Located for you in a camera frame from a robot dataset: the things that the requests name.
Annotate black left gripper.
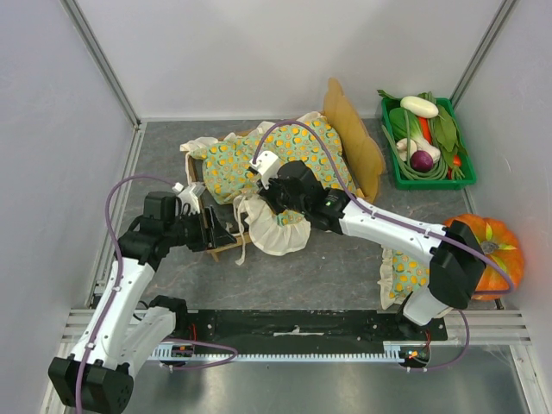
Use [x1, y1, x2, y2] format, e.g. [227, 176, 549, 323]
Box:
[164, 204, 236, 252]

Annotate lemon print cushion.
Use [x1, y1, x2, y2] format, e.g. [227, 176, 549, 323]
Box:
[180, 112, 356, 256]

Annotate wooden pet bed frame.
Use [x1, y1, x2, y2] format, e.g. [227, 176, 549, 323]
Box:
[180, 78, 385, 256]

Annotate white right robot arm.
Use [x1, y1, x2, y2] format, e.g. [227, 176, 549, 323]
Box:
[248, 153, 486, 340]

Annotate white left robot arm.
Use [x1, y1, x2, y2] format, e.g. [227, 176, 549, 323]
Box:
[48, 194, 227, 413]

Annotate white mushroom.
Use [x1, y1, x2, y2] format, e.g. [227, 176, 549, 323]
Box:
[396, 138, 410, 162]

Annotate bok choy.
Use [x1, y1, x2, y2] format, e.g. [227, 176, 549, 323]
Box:
[388, 108, 441, 162]

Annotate purple onion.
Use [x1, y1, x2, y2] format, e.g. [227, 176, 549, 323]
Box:
[410, 150, 434, 173]

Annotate small lemon print pillow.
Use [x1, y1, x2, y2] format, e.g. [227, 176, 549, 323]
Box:
[378, 248, 430, 310]

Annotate orange carrot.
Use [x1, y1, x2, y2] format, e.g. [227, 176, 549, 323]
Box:
[417, 116, 432, 144]

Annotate white eggplant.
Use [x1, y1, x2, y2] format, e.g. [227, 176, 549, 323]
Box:
[400, 96, 439, 119]

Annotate green long beans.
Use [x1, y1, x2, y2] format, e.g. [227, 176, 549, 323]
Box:
[382, 126, 447, 181]

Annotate green spinach leaves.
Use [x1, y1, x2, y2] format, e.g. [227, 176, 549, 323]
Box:
[377, 89, 467, 156]

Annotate orange pumpkin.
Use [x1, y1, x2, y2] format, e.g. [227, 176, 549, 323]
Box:
[444, 214, 524, 301]

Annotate white rope tie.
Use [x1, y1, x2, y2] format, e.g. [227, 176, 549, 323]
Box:
[232, 194, 248, 266]

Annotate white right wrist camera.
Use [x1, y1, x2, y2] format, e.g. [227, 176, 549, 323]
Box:
[249, 151, 282, 178]

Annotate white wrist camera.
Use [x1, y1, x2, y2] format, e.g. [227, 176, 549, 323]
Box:
[172, 182, 205, 215]
[249, 151, 282, 178]

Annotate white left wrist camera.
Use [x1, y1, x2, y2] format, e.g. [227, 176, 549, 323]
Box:
[172, 182, 205, 215]

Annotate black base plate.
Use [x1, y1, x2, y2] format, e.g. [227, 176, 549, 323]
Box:
[171, 310, 448, 356]

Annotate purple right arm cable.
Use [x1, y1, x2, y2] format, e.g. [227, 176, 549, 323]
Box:
[253, 119, 518, 373]

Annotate white cable duct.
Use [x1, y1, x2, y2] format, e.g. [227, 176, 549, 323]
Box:
[147, 342, 430, 365]

